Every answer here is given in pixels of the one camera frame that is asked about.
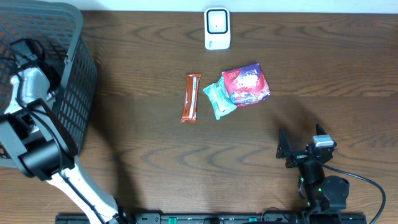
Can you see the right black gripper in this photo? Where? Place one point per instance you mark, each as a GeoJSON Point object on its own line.
{"type": "Point", "coordinates": [301, 157]}

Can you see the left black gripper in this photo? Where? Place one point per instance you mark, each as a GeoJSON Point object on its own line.
{"type": "Point", "coordinates": [23, 59]}

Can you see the red purple snack bag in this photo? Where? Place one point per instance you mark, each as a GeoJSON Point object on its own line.
{"type": "Point", "coordinates": [246, 85]}

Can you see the teal snack packet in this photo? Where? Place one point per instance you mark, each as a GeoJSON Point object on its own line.
{"type": "Point", "coordinates": [219, 98]}

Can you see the orange red snack bar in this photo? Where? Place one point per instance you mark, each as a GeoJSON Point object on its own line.
{"type": "Point", "coordinates": [189, 114]}

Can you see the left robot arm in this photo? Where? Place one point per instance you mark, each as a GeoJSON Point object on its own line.
{"type": "Point", "coordinates": [41, 127]}

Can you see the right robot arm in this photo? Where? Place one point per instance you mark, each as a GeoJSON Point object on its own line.
{"type": "Point", "coordinates": [325, 196]}

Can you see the white barcode scanner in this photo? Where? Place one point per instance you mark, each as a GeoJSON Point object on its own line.
{"type": "Point", "coordinates": [217, 28]}

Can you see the grey plastic mesh basket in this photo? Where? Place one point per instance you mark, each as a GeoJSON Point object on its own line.
{"type": "Point", "coordinates": [58, 27]}

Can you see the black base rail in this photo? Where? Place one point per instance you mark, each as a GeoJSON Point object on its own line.
{"type": "Point", "coordinates": [273, 217]}

